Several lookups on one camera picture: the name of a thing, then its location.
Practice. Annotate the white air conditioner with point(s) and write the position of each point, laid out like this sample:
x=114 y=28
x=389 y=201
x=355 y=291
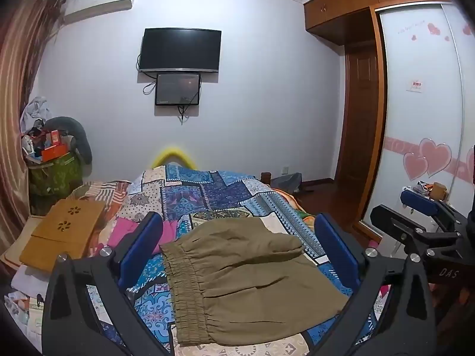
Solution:
x=98 y=2

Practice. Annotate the khaki pants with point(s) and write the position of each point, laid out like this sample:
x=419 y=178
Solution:
x=252 y=274

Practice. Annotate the grey pillow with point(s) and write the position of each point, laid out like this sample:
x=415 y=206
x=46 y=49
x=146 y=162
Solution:
x=79 y=133

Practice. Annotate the small black wall monitor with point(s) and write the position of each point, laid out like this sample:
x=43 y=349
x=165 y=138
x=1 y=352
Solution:
x=178 y=89

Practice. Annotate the wooden lap table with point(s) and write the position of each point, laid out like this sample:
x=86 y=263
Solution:
x=63 y=233

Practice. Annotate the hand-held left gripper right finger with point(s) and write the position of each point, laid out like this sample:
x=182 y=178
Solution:
x=336 y=252

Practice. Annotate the wooden overhead cabinet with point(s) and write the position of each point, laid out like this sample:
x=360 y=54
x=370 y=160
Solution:
x=349 y=0

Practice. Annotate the green patterned bag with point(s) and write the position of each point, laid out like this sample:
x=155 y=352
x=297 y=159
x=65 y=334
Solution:
x=55 y=178

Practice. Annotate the black wall television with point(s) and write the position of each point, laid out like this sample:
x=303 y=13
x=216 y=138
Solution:
x=180 y=49

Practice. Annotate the striped orange cloth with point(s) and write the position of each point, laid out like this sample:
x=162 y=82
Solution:
x=102 y=193

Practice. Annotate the blue patchwork bed sheet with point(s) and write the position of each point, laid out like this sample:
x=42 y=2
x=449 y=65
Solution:
x=222 y=193

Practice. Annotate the white heart wardrobe door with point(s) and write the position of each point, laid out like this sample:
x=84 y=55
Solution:
x=419 y=126

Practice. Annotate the yellow curved object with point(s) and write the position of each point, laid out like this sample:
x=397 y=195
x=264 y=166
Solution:
x=174 y=154

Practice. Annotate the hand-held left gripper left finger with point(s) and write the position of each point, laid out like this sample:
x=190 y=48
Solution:
x=143 y=244

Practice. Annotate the grey bag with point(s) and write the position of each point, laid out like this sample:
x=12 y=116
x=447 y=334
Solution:
x=287 y=182

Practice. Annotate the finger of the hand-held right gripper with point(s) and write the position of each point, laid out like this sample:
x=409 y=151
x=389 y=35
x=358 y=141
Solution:
x=419 y=201
x=426 y=241

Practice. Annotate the red white sticker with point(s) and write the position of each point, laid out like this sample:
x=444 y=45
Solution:
x=415 y=85

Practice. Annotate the wooden door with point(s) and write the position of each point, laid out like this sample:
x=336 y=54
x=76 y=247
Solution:
x=358 y=111

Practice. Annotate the small red box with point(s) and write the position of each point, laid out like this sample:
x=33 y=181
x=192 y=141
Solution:
x=56 y=137

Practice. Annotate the white folded cloth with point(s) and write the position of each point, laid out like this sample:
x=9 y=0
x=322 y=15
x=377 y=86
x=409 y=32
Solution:
x=28 y=282

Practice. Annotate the grey white cloth heap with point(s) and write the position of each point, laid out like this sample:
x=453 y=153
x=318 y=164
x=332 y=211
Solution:
x=35 y=113

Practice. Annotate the orange box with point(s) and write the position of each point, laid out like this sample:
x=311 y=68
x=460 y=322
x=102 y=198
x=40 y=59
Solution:
x=55 y=153

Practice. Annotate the wooden bed post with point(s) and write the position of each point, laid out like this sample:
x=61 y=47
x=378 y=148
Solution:
x=266 y=177

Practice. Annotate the small brown box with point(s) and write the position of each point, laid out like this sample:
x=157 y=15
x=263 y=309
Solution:
x=440 y=191

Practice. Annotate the striped brown curtain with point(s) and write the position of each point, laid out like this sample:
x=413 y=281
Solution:
x=18 y=81

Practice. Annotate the pink cloth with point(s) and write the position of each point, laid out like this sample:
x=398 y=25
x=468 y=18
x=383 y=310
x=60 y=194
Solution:
x=124 y=230

